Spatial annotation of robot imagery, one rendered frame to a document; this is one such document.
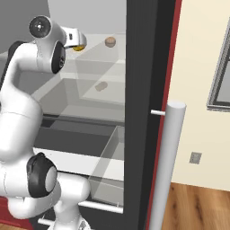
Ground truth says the clear fridge drawer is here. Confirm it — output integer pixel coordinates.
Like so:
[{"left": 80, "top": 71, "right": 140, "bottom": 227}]
[{"left": 87, "top": 125, "right": 126, "bottom": 208}]

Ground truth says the grey window frame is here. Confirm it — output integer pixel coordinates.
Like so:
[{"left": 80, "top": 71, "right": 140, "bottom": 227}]
[{"left": 206, "top": 29, "right": 230, "bottom": 112}]

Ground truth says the oblong tan food item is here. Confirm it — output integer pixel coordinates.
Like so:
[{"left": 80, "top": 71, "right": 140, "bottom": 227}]
[{"left": 94, "top": 81, "right": 109, "bottom": 93}]

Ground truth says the red fridge with grey interior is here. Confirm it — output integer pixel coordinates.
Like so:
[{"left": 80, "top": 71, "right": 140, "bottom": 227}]
[{"left": 0, "top": 0, "right": 128, "bottom": 230}]

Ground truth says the round brown food item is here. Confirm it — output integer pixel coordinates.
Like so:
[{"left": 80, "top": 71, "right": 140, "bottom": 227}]
[{"left": 104, "top": 36, "right": 117, "bottom": 49}]

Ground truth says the grey wall socket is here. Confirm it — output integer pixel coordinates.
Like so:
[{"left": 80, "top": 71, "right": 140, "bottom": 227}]
[{"left": 189, "top": 151, "right": 203, "bottom": 165}]

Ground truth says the grey cylindrical fridge door handle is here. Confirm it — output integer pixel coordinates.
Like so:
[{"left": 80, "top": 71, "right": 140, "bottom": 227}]
[{"left": 148, "top": 100, "right": 188, "bottom": 230}]

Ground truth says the clear glass fridge rack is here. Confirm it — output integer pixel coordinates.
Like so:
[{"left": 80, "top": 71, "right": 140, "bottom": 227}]
[
  {"left": 31, "top": 75, "right": 126, "bottom": 124},
  {"left": 65, "top": 32, "right": 127, "bottom": 75}
]

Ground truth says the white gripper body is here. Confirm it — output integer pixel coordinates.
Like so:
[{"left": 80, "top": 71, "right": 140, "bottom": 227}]
[{"left": 71, "top": 28, "right": 88, "bottom": 49}]

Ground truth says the white drawer handle bar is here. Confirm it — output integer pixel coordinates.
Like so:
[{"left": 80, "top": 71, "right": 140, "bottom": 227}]
[{"left": 77, "top": 199, "right": 125, "bottom": 215}]

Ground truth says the yellow mango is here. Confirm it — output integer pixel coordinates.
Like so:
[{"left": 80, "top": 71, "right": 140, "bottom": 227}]
[{"left": 72, "top": 44, "right": 86, "bottom": 53}]

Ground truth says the black and red fridge door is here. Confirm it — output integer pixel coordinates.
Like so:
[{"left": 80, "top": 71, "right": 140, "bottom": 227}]
[{"left": 123, "top": 0, "right": 183, "bottom": 230}]

